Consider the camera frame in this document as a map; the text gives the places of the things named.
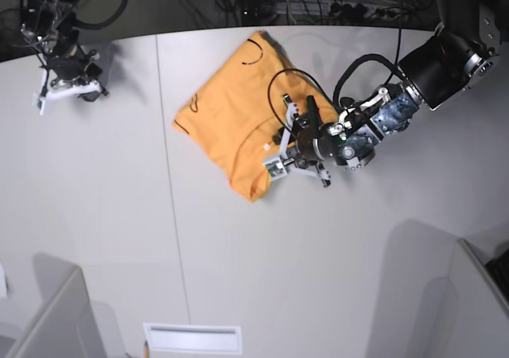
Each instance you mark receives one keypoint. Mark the grey partition panel left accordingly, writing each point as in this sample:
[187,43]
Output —
[64,326]

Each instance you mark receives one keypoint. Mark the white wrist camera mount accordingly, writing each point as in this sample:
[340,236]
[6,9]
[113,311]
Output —
[46,94]
[289,159]

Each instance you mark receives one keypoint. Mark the white label plate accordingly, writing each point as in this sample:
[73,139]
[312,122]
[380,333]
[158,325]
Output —
[194,339]

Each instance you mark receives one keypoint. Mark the white power strip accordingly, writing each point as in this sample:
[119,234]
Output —
[331,9]

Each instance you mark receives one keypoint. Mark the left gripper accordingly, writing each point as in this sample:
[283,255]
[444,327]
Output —
[305,137]

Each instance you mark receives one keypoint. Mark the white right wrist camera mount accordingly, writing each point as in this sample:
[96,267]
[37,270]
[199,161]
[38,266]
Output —
[46,94]

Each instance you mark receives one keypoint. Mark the grey partition panel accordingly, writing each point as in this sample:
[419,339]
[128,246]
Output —
[64,326]
[481,324]

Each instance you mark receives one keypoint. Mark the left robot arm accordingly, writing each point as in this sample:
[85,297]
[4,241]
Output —
[462,49]

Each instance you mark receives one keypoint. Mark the pencil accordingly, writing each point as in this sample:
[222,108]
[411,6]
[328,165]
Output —
[146,350]

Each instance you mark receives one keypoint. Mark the grey partition panel right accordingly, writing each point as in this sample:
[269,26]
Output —
[481,324]

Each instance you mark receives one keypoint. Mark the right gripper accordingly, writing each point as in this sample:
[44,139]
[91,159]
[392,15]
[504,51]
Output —
[72,66]

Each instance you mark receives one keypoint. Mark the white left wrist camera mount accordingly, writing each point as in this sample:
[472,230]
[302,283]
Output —
[289,159]

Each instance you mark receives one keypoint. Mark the yellow orange T-shirt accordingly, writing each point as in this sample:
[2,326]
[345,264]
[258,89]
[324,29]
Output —
[233,117]

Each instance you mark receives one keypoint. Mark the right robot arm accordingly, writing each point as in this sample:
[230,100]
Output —
[48,28]

